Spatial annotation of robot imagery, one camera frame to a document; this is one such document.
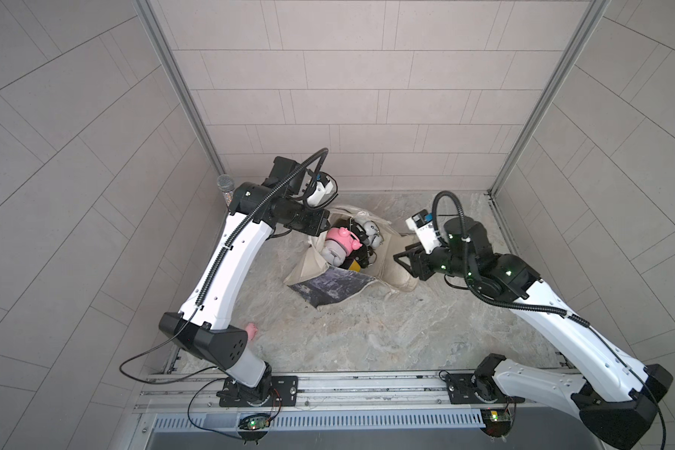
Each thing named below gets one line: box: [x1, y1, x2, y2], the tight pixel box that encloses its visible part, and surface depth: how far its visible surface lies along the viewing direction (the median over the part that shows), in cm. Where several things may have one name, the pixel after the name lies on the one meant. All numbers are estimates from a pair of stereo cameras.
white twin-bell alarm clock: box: [362, 220, 385, 249], surface depth 91 cm
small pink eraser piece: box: [245, 322, 258, 341], surface depth 82 cm
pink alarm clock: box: [325, 226, 363, 255], surface depth 88 cm
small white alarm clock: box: [320, 239, 346, 268], surface depth 87 cm
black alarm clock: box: [339, 244, 371, 270], surface depth 92 cm
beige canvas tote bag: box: [285, 206, 418, 308], surface depth 75 cm
